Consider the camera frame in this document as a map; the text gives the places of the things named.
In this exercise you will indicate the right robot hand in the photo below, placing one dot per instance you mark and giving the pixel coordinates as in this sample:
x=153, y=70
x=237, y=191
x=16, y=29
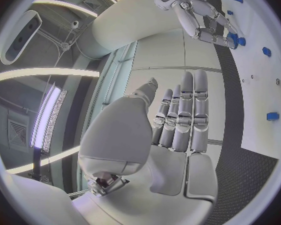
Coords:
x=189, y=16

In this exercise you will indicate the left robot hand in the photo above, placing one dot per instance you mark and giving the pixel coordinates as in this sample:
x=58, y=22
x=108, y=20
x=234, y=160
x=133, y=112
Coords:
x=121, y=135

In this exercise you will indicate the blue gear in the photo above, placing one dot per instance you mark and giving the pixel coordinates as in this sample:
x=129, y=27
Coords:
x=241, y=41

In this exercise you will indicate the white task board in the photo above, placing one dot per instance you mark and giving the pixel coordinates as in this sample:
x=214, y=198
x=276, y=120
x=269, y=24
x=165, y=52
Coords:
x=257, y=90

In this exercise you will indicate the small blue peg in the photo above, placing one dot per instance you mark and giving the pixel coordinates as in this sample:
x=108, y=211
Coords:
x=229, y=12

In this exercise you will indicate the glowing light bar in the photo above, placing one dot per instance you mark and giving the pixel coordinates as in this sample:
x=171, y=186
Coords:
x=48, y=114

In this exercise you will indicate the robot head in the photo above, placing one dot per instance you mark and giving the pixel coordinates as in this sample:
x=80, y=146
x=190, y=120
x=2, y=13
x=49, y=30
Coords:
x=21, y=37

